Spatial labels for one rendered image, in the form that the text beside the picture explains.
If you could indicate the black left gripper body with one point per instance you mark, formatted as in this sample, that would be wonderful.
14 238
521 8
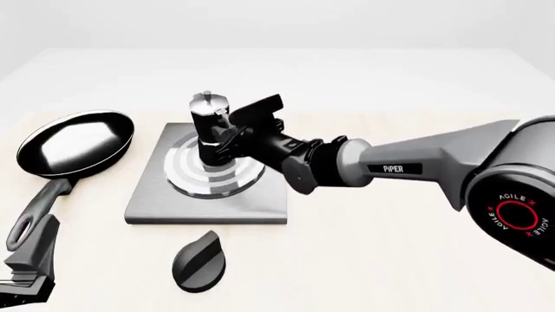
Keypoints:
26 286

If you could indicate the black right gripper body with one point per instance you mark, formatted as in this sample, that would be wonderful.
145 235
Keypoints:
260 139

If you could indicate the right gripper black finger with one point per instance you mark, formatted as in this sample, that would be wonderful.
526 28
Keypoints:
260 107
234 150

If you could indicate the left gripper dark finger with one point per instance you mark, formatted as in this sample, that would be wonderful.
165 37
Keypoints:
37 242

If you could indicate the silver and black moka pot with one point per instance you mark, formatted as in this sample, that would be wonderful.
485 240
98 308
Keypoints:
207 125

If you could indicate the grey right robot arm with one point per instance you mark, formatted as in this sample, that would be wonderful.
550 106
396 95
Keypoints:
433 159

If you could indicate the grey stove plate with rings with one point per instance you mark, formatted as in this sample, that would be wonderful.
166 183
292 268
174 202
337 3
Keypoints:
208 204

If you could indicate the round black stove knob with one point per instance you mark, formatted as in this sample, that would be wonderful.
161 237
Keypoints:
197 263

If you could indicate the black frying pan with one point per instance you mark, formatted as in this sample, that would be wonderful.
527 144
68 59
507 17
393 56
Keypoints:
76 146

